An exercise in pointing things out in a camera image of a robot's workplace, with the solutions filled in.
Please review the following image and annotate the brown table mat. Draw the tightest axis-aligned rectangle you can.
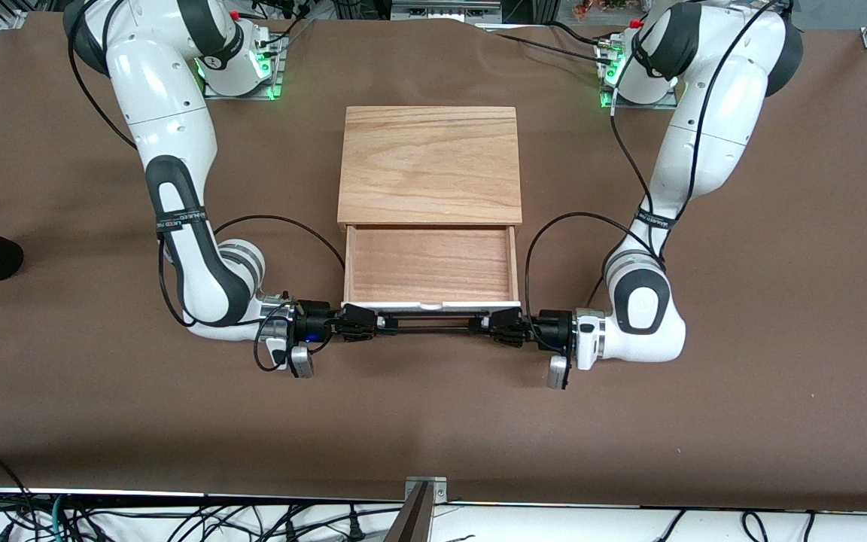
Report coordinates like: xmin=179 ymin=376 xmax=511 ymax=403
xmin=0 ymin=11 xmax=867 ymax=514

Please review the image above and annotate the dark wedge-shaped bar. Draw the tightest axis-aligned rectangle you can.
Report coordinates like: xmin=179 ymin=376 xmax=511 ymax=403
xmin=384 ymin=482 xmax=433 ymax=542

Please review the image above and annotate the teal cable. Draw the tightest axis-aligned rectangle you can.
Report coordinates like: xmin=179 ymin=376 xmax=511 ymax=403
xmin=47 ymin=493 xmax=78 ymax=542

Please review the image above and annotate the black metal drawer handle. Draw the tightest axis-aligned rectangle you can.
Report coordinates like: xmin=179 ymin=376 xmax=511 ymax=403
xmin=373 ymin=313 xmax=494 ymax=335

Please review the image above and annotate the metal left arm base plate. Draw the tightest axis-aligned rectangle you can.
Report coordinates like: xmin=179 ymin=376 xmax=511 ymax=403
xmin=600 ymin=41 xmax=680 ymax=111

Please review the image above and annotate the wooden drawer cabinet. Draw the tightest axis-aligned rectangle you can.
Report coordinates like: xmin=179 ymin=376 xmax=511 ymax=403
xmin=336 ymin=105 xmax=524 ymax=232

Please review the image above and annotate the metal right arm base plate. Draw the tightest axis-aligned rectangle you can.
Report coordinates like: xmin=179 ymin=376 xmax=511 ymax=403
xmin=197 ymin=32 xmax=284 ymax=102

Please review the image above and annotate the white-fronted wooden drawer with handle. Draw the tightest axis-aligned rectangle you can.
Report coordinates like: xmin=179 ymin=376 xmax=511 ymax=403
xmin=340 ymin=223 xmax=523 ymax=321

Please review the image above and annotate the black cable across mat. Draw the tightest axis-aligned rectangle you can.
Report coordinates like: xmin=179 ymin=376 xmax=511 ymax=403
xmin=479 ymin=21 xmax=619 ymax=69

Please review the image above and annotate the small metal bracket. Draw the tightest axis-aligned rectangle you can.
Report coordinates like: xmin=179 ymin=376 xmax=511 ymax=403
xmin=404 ymin=475 xmax=449 ymax=504

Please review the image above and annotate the grey electronics box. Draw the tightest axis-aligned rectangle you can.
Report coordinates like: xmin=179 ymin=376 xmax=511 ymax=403
xmin=390 ymin=0 xmax=504 ymax=24

